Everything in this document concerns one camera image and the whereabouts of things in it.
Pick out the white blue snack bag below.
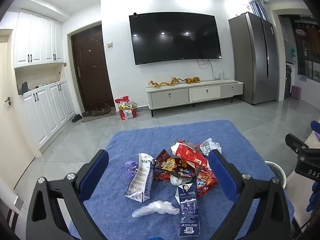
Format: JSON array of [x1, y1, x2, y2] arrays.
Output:
[[125, 153, 155, 203]]

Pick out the blue shaggy rug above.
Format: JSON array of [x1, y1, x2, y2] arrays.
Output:
[[68, 119, 295, 240]]

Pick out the purple storage box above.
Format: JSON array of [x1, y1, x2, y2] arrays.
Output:
[[291, 86, 302, 100]]

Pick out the cream interior door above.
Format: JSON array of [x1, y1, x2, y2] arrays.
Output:
[[1, 29, 34, 190]]

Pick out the red orange chips bag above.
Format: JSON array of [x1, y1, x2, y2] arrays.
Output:
[[195, 165, 218, 198]]

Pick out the blue white milk carton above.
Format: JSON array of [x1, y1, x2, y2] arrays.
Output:
[[175, 183, 200, 238]]

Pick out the white silver crumpled wrapper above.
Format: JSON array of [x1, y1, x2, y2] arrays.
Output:
[[200, 138, 222, 156]]

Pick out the purple crumpled wrapper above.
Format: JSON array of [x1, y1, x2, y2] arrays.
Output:
[[124, 161, 138, 178]]

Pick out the white crumpled tissue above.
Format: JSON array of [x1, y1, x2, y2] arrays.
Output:
[[170, 174, 188, 186]]

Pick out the black slipper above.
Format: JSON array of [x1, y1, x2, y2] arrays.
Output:
[[72, 114, 82, 123]]

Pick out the clear crumpled plastic bag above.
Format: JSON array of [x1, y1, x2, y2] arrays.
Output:
[[132, 200, 180, 218]]

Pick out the red white snack bag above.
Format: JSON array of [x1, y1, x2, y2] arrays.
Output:
[[170, 140, 210, 167]]

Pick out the dark red snack bag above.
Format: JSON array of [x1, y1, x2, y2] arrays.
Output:
[[155, 150, 196, 178]]

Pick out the brown door mat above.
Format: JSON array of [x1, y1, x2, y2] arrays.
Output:
[[82, 107, 116, 122]]

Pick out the black bag on counter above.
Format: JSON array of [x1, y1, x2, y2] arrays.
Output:
[[18, 81, 30, 95]]

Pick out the grey double door refrigerator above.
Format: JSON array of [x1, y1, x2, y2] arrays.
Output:
[[228, 12, 279, 105]]

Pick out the red white gift bag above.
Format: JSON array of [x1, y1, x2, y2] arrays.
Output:
[[115, 96, 137, 120]]

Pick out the golden tiger ornament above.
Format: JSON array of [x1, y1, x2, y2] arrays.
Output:
[[185, 77, 200, 84]]

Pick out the golden dragon ornament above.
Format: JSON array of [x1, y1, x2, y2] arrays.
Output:
[[148, 77, 180, 88]]

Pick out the white grey TV cabinet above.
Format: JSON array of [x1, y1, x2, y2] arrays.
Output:
[[146, 79, 244, 112]]

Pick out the blue striped curtain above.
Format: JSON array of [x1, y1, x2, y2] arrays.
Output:
[[249, 0, 268, 21]]

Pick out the dark brown entrance door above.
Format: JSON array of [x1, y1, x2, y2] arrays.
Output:
[[71, 25, 114, 112]]

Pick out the white upper wall cabinets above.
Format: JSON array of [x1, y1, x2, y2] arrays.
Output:
[[14, 10, 63, 68]]

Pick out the wall mounted black television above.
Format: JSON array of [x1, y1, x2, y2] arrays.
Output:
[[129, 12, 222, 65]]

